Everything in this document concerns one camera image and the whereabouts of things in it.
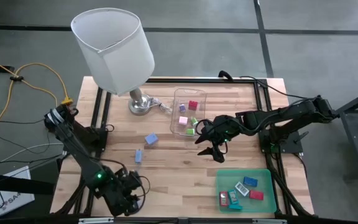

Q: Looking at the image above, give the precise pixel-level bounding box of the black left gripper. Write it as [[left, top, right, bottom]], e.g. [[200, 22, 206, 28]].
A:
[[104, 169, 142, 217]]

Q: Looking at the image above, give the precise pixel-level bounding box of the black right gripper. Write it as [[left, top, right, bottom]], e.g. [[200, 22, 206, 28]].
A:
[[195, 115, 241, 163]]

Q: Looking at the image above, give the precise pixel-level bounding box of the white digital clock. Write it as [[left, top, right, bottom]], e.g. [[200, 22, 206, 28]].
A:
[[234, 182, 250, 197]]

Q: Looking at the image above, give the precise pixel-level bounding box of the blue digital clock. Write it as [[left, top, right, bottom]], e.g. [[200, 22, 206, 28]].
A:
[[243, 176, 259, 187]]

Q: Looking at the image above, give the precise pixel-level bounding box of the clear plastic bin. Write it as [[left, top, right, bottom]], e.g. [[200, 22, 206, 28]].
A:
[[170, 88, 208, 139]]

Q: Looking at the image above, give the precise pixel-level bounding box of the green plastic tray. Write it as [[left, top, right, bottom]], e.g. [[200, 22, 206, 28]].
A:
[[215, 169, 278, 215]]

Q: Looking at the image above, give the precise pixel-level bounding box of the white printed box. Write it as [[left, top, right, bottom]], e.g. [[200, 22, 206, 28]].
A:
[[0, 166, 36, 218]]

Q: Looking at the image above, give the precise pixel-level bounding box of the black flat bar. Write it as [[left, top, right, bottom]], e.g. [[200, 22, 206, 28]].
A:
[[0, 170, 57, 197]]

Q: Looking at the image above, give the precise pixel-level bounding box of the table lamp with white shade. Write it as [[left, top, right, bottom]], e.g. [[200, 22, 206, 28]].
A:
[[70, 7, 155, 116]]

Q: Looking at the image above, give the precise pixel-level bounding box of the black metal stand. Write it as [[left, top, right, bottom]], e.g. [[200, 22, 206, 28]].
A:
[[321, 84, 358, 181]]

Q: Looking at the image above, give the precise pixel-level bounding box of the silver metal bracket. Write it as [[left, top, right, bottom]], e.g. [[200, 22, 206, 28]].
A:
[[78, 217, 114, 224], [252, 218, 288, 224]]

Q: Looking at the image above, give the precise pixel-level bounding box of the clear lamp cord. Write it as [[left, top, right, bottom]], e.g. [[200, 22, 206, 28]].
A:
[[149, 96, 172, 116]]

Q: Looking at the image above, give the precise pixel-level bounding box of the black aluminium table frame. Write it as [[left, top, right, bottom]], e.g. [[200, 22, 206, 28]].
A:
[[53, 77, 315, 218]]

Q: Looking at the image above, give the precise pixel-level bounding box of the black cable connector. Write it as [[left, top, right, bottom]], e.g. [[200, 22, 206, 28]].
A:
[[218, 70, 235, 82]]

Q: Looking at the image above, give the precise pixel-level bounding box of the black camera cable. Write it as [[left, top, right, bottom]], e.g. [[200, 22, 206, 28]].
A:
[[239, 75, 310, 100]]

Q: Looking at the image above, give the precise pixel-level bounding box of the white cable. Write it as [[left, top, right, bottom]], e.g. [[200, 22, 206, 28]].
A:
[[0, 142, 65, 172]]

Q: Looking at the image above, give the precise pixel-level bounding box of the yellow extension cable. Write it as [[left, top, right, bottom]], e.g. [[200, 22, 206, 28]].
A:
[[0, 52, 74, 144]]

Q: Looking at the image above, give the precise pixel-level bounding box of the thin black cable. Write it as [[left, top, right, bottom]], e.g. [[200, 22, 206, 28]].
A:
[[0, 129, 52, 155], [0, 117, 45, 125]]

